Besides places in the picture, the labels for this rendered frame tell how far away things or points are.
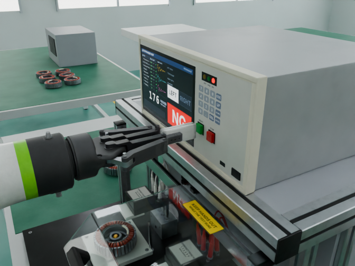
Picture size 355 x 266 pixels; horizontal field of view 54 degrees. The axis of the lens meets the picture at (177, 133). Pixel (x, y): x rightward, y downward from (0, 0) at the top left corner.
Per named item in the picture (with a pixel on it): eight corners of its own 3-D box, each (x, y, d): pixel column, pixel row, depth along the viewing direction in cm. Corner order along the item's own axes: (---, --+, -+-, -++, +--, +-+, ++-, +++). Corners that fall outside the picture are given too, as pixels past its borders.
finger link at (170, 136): (155, 137, 62) (162, 143, 60) (179, 131, 64) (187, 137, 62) (155, 144, 63) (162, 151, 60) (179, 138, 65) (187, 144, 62)
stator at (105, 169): (127, 178, 131) (126, 169, 129) (99, 174, 133) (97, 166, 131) (135, 163, 141) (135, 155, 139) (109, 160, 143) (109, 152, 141)
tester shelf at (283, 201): (275, 265, 50) (279, 241, 48) (115, 113, 104) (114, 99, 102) (439, 183, 70) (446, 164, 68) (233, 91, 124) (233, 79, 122)
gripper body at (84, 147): (66, 167, 61) (116, 155, 65) (78, 191, 54) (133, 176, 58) (60, 129, 58) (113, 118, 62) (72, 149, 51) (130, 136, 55)
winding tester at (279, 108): (245, 196, 58) (257, 77, 50) (141, 112, 93) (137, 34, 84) (385, 145, 75) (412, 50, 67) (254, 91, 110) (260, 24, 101)
